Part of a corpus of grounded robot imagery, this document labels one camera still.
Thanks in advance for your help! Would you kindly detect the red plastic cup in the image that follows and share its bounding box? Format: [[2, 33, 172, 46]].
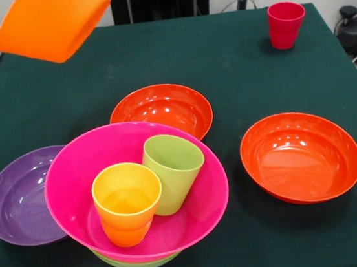
[[265, 0, 311, 52]]

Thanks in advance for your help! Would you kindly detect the orange plastic bowl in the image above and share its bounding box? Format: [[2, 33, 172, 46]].
[[0, 0, 120, 72]]

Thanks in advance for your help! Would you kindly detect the purple plastic bowl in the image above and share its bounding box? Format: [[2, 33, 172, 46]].
[[0, 144, 78, 251]]

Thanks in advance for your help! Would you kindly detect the pink plastic bowl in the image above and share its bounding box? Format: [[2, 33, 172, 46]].
[[36, 109, 238, 267]]

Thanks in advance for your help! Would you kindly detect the red plastic bowl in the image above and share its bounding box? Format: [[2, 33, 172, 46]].
[[105, 77, 217, 152], [235, 104, 357, 212]]

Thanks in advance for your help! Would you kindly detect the yellow plastic cup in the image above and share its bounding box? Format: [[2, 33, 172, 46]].
[[88, 158, 170, 252]]

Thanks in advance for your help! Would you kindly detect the green plastic cup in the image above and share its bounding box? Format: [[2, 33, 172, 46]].
[[138, 129, 212, 219]]

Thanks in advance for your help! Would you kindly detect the green plastic bowl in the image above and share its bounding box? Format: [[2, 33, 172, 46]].
[[89, 236, 184, 267]]

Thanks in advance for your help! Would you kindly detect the dark green tablecloth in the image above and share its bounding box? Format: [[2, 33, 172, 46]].
[[0, 0, 357, 267]]

